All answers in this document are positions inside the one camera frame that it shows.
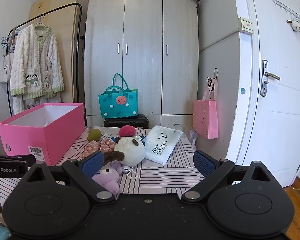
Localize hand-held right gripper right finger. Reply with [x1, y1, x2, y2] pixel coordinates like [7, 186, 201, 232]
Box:
[181, 150, 283, 204]

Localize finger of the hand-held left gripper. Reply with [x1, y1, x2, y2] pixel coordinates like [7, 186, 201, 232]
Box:
[0, 153, 36, 167]

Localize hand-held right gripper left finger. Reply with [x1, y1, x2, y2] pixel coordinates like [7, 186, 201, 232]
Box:
[22, 151, 117, 204]

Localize floral fabric scrunchie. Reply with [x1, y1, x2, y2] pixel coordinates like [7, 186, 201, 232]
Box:
[82, 138, 116, 158]

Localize purple plush toy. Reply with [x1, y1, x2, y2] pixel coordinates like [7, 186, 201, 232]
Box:
[92, 162, 123, 196]

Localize green egg-shaped sponge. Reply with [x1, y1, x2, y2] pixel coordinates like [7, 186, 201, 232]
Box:
[87, 128, 102, 142]

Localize panda plush toy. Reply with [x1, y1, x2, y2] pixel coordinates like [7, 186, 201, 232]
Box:
[104, 136, 146, 167]

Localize pink storage box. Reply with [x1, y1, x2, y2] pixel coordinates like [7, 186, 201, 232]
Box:
[0, 102, 86, 166]

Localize white cotton tissue pack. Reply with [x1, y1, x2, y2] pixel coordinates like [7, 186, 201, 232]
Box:
[143, 125, 183, 166]

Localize pink fluffy pompom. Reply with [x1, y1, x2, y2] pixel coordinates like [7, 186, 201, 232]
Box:
[119, 125, 137, 137]

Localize purple plastic packet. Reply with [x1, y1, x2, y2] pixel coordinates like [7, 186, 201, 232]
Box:
[189, 127, 198, 148]

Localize striped pink tablecloth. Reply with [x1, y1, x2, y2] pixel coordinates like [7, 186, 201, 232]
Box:
[0, 125, 208, 205]

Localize pink paper bag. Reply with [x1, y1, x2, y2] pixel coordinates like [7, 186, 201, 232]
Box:
[192, 77, 219, 140]

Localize black suitcase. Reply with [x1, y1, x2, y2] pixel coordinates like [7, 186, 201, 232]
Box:
[103, 114, 149, 129]

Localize teal tote bag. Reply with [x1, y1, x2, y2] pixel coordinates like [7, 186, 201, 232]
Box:
[98, 73, 139, 118]

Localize white canvas tote bag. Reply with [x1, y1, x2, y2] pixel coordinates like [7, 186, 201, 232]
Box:
[0, 34, 17, 83]

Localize white door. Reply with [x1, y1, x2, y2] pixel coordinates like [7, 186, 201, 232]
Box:
[231, 0, 300, 188]

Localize white fluffy robe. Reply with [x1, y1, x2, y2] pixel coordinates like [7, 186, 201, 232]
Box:
[9, 23, 65, 115]

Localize grey wooden wardrobe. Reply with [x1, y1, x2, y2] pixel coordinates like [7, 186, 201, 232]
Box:
[84, 0, 200, 130]

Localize black clothes rack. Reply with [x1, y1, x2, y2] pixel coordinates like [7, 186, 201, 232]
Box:
[5, 2, 83, 117]

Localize light wooden board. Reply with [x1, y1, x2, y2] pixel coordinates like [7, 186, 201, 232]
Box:
[29, 0, 93, 104]

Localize metal hook rack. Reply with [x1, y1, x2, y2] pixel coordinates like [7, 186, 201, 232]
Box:
[273, 0, 300, 22]

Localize silver door handle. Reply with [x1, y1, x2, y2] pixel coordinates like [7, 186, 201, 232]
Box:
[260, 59, 281, 97]

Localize blue wire hangers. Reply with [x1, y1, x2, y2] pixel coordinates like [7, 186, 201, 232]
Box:
[0, 36, 17, 53]

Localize white wall switch box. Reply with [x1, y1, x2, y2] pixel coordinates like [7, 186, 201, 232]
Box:
[237, 17, 255, 34]

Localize small panda keychain plush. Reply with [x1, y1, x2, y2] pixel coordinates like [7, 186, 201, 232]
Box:
[286, 19, 300, 33]

